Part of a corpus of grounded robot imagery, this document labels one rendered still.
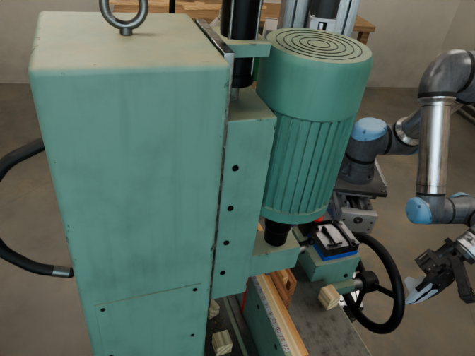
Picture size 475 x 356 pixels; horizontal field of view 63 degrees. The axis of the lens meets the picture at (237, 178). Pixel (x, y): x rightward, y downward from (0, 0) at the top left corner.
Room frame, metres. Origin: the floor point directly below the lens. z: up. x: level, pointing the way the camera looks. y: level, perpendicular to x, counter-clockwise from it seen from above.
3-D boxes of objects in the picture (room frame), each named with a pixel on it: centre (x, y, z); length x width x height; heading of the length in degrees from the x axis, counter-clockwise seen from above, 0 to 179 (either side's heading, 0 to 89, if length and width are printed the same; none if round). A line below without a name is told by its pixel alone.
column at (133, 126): (0.50, 0.17, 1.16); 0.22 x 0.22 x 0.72; 23
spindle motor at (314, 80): (0.62, -0.10, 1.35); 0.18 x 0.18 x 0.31
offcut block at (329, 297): (0.60, -0.26, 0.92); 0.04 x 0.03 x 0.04; 31
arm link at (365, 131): (1.30, -0.47, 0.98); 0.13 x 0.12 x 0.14; 101
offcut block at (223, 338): (0.50, -0.01, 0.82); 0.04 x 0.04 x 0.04; 25
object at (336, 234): (0.75, -0.25, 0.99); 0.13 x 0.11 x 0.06; 23
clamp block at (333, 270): (0.74, -0.25, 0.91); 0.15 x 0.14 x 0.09; 23
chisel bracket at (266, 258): (0.61, -0.08, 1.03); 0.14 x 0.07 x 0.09; 113
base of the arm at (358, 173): (1.30, -0.46, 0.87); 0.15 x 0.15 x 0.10
